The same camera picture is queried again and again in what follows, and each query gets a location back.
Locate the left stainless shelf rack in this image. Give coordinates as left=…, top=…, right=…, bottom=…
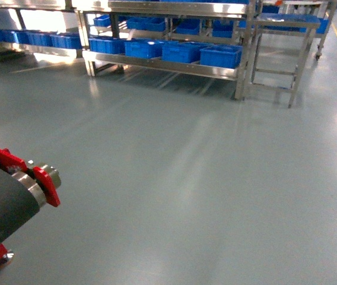
left=0, top=1, right=82, bottom=62

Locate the stainless steel shelf rack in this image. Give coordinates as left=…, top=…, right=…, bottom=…
left=72, top=1, right=256, bottom=100

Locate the blue bin front right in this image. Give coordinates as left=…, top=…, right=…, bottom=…
left=200, top=45, right=243, bottom=69

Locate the small stainless steel table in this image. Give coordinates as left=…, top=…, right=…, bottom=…
left=244, top=13, right=320, bottom=108

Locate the blue bin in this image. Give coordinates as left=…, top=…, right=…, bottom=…
left=89, top=37, right=132, bottom=54
left=161, top=42, right=214, bottom=64
left=200, top=45, right=243, bottom=69
left=125, top=40, right=167, bottom=59

